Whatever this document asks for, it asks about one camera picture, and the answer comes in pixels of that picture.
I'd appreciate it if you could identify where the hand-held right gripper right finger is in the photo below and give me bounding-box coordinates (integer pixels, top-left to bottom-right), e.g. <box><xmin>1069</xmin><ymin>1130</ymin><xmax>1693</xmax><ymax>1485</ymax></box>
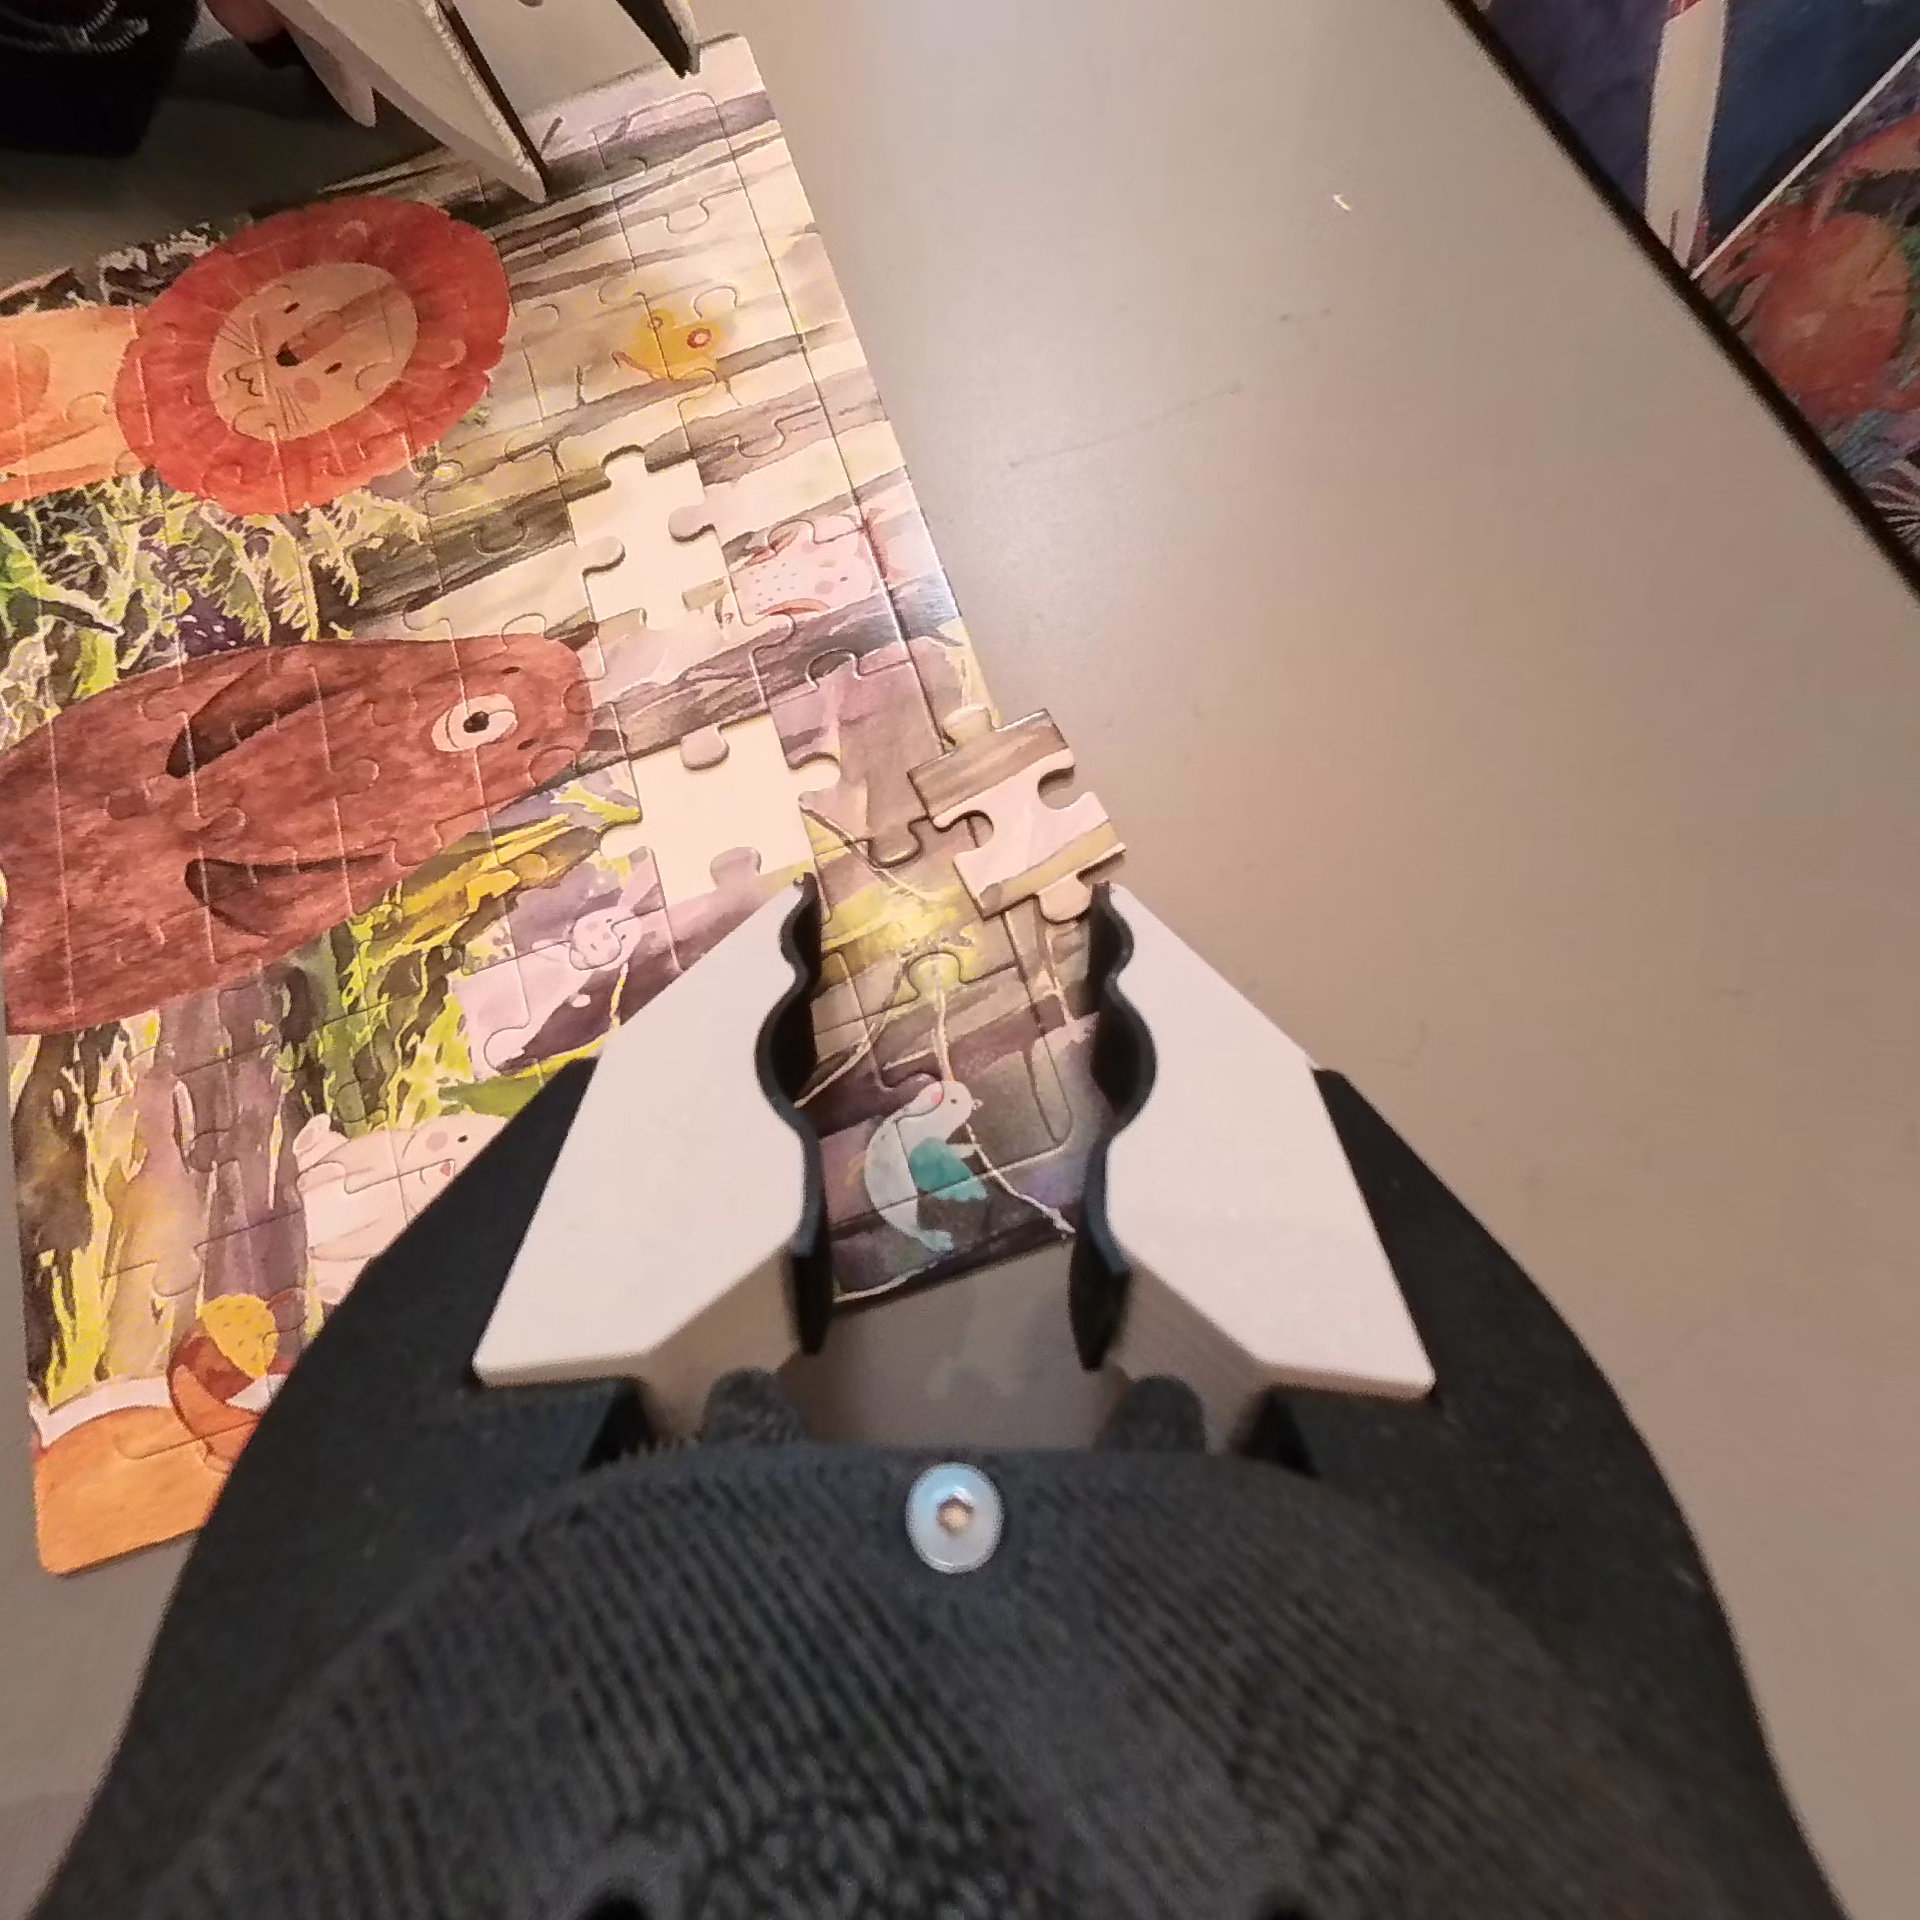
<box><xmin>1069</xmin><ymin>883</ymin><xmax>1439</xmax><ymax>1419</ymax></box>

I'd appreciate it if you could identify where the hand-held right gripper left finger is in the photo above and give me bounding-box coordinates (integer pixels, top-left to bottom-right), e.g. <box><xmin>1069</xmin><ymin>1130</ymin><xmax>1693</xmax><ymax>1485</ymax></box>
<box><xmin>471</xmin><ymin>873</ymin><xmax>832</xmax><ymax>1419</ymax></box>

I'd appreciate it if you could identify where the forest animal jigsaw puzzle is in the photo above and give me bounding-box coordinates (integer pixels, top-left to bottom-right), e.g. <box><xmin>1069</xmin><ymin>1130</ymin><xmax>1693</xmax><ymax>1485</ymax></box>
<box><xmin>0</xmin><ymin>27</ymin><xmax>1103</xmax><ymax>1576</ymax></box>

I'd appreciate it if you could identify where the illustrated puzzle box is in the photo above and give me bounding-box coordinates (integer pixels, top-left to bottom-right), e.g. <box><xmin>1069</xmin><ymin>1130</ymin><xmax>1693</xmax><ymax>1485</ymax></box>
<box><xmin>1446</xmin><ymin>0</ymin><xmax>1920</xmax><ymax>595</ymax></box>

